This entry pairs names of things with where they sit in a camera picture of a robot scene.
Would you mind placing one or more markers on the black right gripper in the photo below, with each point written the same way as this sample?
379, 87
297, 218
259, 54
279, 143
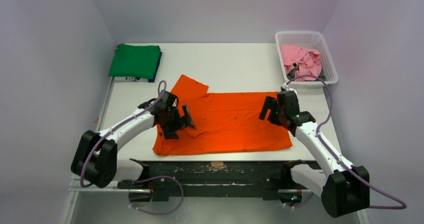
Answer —
274, 110

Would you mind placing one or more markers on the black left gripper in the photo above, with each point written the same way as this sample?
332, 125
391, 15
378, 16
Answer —
179, 122

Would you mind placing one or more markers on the orange t shirt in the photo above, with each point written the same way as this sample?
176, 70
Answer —
225, 122

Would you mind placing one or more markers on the pink t shirt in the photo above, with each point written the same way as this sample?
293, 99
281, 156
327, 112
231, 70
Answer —
308, 60

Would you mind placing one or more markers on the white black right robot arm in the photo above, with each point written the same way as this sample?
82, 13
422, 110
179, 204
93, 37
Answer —
341, 186

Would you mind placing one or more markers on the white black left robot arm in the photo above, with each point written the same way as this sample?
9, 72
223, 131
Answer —
96, 158

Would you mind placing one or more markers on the dark grey shirt in basket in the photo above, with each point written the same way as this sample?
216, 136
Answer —
293, 73

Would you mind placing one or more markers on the brown tape piece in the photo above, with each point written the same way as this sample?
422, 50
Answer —
217, 164

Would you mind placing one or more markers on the white plastic laundry basket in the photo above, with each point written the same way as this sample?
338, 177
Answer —
311, 40

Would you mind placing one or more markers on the folded green t shirt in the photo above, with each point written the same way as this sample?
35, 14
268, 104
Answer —
134, 61

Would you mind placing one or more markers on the aluminium front frame rail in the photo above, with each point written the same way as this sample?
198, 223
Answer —
213, 183

